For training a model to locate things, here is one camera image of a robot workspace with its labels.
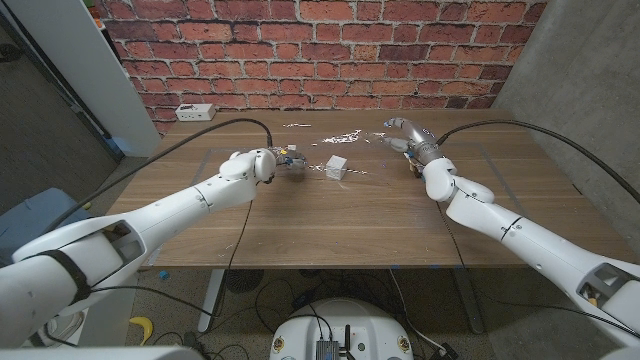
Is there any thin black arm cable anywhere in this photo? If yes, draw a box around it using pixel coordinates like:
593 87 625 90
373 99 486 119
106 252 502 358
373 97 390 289
89 199 254 332
436 201 466 274

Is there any white power strip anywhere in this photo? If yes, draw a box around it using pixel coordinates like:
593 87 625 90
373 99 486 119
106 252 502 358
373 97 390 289
174 103 217 123

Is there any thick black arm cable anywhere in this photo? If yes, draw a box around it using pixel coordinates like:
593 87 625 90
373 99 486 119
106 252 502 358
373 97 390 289
437 118 640 204
47 117 274 234

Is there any small white cube box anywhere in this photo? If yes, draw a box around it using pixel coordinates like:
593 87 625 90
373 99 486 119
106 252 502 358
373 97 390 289
325 154 349 181

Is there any white robot torso base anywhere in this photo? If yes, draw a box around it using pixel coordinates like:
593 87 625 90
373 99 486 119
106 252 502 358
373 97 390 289
268 298 415 360

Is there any round black floor fan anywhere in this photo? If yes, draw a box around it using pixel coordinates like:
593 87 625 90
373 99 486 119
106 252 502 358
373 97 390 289
223 269 265 295

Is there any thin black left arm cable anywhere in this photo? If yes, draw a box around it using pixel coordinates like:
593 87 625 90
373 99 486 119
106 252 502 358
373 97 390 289
89 199 254 332

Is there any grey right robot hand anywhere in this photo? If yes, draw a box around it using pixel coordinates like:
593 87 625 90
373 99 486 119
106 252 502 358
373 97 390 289
383 116 445 166

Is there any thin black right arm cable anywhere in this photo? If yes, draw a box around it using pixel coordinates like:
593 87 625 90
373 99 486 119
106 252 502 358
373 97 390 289
436 201 466 274

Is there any white table leg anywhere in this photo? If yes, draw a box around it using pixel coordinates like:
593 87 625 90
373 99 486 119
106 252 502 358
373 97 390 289
197 269 226 332

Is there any small grey electronics box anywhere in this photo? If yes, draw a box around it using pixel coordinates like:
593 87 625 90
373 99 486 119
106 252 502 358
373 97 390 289
314 338 341 360

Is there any blue storage bin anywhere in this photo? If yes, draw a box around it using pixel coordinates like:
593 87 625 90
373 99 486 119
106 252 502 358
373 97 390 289
0 187 96 264

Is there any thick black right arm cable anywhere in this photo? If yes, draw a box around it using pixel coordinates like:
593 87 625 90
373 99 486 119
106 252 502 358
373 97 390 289
437 118 640 204

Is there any white cabinet panel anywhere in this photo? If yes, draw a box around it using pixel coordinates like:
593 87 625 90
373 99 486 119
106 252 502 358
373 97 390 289
4 0 162 158

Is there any clear cellophane sheet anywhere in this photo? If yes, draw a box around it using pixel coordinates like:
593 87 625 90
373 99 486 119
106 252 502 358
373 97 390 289
282 121 401 191

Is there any white floor cable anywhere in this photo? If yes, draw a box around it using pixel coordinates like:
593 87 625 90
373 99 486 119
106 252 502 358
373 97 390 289
388 268 449 355

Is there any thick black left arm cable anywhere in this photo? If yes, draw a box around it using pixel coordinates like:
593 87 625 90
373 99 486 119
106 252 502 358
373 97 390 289
47 117 274 234

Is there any dark grey table leg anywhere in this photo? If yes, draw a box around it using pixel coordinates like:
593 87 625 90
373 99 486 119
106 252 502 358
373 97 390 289
452 268 485 335

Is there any white robot chest rim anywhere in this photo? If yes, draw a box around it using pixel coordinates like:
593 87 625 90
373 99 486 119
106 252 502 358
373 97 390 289
0 346 206 360

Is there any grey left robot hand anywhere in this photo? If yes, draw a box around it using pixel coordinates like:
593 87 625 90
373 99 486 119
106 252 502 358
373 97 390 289
273 143 310 174

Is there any yellow curved floor object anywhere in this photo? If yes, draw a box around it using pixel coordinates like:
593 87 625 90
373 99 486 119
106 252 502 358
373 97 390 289
128 315 155 346

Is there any red brick print backdrop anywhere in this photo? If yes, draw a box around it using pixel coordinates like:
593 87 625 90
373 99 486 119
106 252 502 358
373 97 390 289
92 0 549 136

